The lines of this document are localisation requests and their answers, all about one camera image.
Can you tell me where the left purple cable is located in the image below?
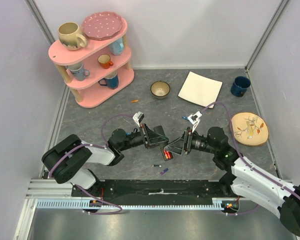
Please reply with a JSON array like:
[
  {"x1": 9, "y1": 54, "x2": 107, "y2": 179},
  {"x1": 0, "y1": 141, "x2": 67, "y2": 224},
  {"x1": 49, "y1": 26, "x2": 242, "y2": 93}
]
[{"x1": 48, "y1": 113, "x2": 125, "y2": 215}]

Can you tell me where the red orange battery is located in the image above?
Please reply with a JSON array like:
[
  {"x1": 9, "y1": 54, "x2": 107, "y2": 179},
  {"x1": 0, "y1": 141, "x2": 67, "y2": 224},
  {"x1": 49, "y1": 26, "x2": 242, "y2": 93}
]
[{"x1": 165, "y1": 151, "x2": 173, "y2": 160}]

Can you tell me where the black remote control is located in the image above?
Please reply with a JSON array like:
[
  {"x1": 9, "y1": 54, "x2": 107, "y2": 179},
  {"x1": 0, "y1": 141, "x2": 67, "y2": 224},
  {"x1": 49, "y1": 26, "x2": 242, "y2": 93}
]
[{"x1": 152, "y1": 124, "x2": 175, "y2": 162}]

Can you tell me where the light blue mug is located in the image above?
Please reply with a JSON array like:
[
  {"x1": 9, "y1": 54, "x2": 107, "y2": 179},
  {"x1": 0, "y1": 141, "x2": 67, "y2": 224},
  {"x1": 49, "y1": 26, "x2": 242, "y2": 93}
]
[{"x1": 109, "y1": 37, "x2": 125, "y2": 56}]

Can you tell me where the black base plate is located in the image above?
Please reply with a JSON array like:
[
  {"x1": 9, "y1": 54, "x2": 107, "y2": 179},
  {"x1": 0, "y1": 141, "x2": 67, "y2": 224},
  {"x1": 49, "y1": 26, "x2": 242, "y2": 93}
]
[{"x1": 71, "y1": 178, "x2": 250, "y2": 206}]

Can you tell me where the blue purple battery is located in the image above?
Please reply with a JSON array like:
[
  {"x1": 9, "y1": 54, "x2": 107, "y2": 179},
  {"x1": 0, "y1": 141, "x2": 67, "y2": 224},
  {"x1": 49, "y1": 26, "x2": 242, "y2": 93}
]
[{"x1": 160, "y1": 168, "x2": 169, "y2": 175}]

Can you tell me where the dark blue faceted mug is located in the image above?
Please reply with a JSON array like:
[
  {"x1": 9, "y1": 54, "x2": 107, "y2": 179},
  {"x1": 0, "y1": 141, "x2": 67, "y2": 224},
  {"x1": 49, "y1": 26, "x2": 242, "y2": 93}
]
[{"x1": 98, "y1": 71, "x2": 119, "y2": 90}]

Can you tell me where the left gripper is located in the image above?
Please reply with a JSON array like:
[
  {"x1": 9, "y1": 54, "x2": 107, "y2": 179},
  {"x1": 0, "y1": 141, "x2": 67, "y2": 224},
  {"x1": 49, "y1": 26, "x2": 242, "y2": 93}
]
[{"x1": 119, "y1": 122, "x2": 169, "y2": 151}]

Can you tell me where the pink polka dot plate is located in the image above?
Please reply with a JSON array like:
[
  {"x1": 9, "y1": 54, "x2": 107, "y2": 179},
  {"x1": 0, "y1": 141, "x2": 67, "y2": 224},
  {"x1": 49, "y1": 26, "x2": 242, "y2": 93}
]
[{"x1": 81, "y1": 11, "x2": 123, "y2": 41}]

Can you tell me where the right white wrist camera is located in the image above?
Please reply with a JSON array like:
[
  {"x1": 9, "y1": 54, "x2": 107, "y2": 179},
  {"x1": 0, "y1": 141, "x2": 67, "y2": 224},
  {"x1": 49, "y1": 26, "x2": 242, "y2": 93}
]
[{"x1": 187, "y1": 111, "x2": 202, "y2": 133}]

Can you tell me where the orange mug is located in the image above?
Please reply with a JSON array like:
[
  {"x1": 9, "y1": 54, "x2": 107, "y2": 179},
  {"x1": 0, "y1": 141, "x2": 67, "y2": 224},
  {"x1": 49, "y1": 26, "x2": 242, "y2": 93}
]
[{"x1": 97, "y1": 54, "x2": 114, "y2": 69}]

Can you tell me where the beige brown ceramic bowl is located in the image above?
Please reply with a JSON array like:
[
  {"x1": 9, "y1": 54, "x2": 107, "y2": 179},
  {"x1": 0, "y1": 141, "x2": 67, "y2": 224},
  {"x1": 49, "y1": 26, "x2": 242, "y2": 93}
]
[{"x1": 150, "y1": 81, "x2": 171, "y2": 99}]

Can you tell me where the navy blue cup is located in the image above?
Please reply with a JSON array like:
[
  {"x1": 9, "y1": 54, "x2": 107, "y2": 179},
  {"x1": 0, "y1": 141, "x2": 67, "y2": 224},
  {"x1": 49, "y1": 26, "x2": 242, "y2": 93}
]
[{"x1": 230, "y1": 76, "x2": 251, "y2": 97}]

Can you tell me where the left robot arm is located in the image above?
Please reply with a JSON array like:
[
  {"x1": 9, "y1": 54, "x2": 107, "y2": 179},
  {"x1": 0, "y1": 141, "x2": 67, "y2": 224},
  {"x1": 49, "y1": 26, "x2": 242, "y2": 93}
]
[{"x1": 41, "y1": 124, "x2": 173, "y2": 197}]

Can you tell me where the grey blue mug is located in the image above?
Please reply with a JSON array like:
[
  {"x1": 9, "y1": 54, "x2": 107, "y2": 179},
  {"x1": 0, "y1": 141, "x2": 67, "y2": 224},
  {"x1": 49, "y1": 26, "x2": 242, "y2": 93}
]
[{"x1": 68, "y1": 62, "x2": 90, "y2": 81}]

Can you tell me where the beige ceramic mug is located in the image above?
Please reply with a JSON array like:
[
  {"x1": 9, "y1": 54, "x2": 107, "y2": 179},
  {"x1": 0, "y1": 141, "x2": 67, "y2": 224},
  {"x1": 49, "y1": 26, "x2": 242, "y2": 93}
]
[{"x1": 57, "y1": 22, "x2": 88, "y2": 51}]

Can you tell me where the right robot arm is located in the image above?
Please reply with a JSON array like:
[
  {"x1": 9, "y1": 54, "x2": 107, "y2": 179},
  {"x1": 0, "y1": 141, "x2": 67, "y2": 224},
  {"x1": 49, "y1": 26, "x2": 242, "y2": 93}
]
[{"x1": 164, "y1": 126, "x2": 300, "y2": 237}]

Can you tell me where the white square plate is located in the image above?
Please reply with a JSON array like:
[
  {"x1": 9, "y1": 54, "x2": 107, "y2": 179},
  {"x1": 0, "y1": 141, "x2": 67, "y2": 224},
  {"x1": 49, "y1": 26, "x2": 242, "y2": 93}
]
[{"x1": 178, "y1": 71, "x2": 223, "y2": 107}]

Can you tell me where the purple cable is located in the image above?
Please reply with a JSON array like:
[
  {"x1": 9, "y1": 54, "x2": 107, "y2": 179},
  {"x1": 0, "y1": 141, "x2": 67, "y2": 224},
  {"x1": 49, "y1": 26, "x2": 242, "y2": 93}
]
[
  {"x1": 201, "y1": 101, "x2": 300, "y2": 216},
  {"x1": 48, "y1": 113, "x2": 125, "y2": 215}
]

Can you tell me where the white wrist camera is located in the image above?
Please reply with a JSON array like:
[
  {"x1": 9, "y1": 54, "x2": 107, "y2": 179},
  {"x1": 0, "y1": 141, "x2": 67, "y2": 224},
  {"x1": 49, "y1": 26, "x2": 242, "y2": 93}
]
[
  {"x1": 132, "y1": 111, "x2": 144, "y2": 128},
  {"x1": 187, "y1": 111, "x2": 202, "y2": 133}
]

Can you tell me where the white slotted cable duct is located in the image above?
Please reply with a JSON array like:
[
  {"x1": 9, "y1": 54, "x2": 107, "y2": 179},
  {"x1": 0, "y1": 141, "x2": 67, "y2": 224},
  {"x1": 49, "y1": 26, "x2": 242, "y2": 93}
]
[{"x1": 36, "y1": 199, "x2": 224, "y2": 211}]

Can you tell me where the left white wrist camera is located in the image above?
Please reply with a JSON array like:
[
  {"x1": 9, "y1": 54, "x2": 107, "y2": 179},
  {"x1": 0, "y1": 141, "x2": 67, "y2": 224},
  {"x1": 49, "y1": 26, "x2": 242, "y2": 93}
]
[{"x1": 132, "y1": 111, "x2": 144, "y2": 128}]

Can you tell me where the round wooden bird coaster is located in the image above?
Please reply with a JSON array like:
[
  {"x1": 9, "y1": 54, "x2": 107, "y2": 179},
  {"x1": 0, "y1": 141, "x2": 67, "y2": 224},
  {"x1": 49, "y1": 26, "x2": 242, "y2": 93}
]
[{"x1": 231, "y1": 112, "x2": 269, "y2": 147}]

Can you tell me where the pink three-tier shelf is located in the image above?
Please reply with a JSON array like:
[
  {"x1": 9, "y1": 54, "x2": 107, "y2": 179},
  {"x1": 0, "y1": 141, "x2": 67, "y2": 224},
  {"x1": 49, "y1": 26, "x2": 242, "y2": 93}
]
[{"x1": 48, "y1": 19, "x2": 135, "y2": 108}]

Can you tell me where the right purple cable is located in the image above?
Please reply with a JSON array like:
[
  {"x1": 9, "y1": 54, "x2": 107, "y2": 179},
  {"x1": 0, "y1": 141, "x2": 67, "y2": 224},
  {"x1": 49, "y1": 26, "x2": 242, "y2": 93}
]
[{"x1": 201, "y1": 101, "x2": 300, "y2": 216}]

